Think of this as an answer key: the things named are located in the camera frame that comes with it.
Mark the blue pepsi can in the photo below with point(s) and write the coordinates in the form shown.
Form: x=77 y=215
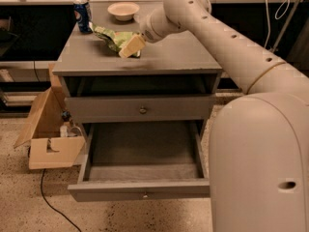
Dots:
x=83 y=15

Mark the grey middle drawer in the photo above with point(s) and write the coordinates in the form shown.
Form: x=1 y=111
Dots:
x=139 y=108

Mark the green jalapeno chip bag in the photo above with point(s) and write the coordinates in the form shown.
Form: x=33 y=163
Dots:
x=111 y=37

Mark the white ceramic bowl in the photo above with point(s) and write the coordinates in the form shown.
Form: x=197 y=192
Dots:
x=123 y=11

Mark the grey drawer cabinet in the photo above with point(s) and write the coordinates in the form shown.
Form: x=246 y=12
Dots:
x=175 y=66

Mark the open cardboard box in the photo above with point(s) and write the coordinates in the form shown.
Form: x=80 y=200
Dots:
x=54 y=143

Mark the open grey bottom drawer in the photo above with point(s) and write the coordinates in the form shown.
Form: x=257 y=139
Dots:
x=142 y=161

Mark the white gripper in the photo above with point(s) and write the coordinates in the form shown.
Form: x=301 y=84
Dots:
x=147 y=30

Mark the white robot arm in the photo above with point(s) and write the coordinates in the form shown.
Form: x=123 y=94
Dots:
x=259 y=143

